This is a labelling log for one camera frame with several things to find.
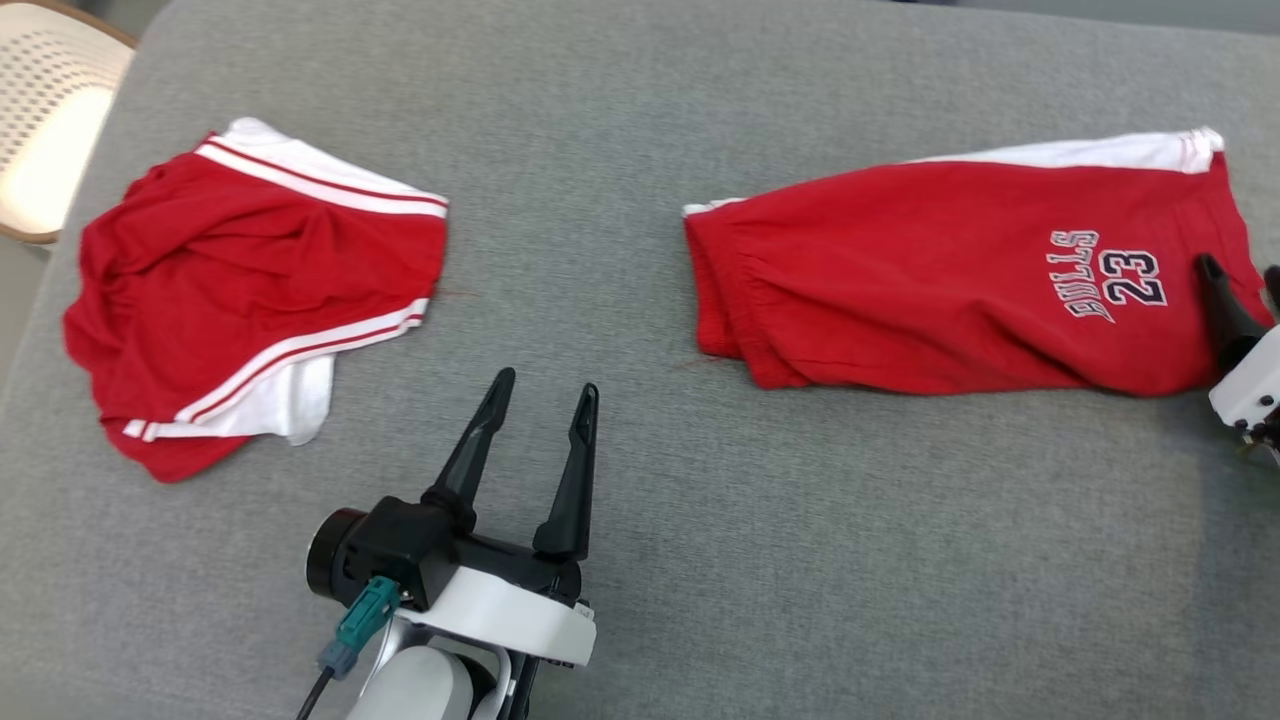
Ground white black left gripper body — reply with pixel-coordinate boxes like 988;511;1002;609
345;495;598;669

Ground thin black cable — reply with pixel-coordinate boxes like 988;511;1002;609
295;665;336;720

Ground red garment with white stripes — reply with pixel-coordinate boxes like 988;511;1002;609
62;117;449;485

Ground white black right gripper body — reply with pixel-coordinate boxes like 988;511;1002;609
1208;325;1280;433

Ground red Bulls 23 shorts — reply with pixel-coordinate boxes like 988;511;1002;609
683;127;1279;398

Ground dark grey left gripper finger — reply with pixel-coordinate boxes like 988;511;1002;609
422;367;517;531
532;382;601;563

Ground teal cable connector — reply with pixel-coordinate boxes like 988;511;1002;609
318;575;403;681

